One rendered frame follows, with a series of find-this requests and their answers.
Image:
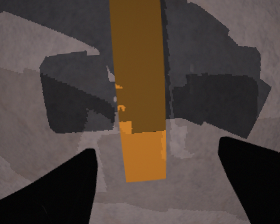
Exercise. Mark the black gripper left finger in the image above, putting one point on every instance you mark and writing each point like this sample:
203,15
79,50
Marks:
63,196

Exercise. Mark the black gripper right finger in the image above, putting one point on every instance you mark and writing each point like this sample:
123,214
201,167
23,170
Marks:
254,173

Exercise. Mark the orange bar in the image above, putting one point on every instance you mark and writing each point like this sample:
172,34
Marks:
138,60

